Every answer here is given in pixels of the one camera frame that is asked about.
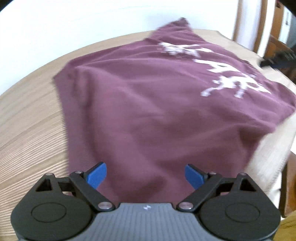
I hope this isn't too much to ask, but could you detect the wooden table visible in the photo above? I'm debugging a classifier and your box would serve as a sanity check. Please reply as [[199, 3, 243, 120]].
[[280, 148, 296, 218]]

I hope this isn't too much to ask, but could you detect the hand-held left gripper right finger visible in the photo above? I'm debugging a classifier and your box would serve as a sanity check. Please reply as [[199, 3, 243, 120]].
[[177, 163, 258, 212]]

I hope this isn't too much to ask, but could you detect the maroon hoodie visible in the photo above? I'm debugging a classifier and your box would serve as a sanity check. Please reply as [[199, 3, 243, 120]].
[[53, 17, 296, 204]]

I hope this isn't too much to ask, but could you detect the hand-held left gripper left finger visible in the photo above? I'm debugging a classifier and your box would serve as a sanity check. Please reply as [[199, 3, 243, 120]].
[[34, 162, 115, 212]]

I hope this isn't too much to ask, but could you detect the white curtain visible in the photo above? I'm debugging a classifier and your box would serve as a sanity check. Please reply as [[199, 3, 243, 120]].
[[242, 0, 257, 50]]

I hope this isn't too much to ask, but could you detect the wooden chair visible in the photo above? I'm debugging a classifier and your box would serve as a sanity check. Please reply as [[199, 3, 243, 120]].
[[266, 35, 296, 80]]

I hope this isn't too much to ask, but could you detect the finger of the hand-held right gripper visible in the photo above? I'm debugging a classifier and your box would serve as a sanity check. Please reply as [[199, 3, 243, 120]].
[[260, 59, 296, 70]]

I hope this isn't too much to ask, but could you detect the wooden door frame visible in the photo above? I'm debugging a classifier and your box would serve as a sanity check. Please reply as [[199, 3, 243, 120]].
[[232, 0, 246, 43]]

